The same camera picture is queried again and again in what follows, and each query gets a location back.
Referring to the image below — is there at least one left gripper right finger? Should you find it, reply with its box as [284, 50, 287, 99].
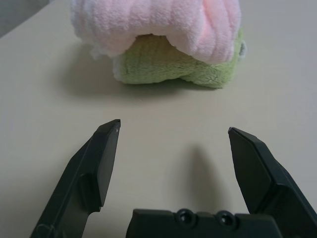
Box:
[227, 126, 317, 238]

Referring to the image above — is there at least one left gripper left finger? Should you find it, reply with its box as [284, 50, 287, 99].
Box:
[28, 119, 122, 238]

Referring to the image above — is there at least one pink towel with embroidery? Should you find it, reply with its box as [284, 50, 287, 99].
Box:
[70, 0, 243, 64]

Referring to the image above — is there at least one light green towel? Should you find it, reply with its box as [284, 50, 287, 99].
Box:
[112, 26, 248, 89]

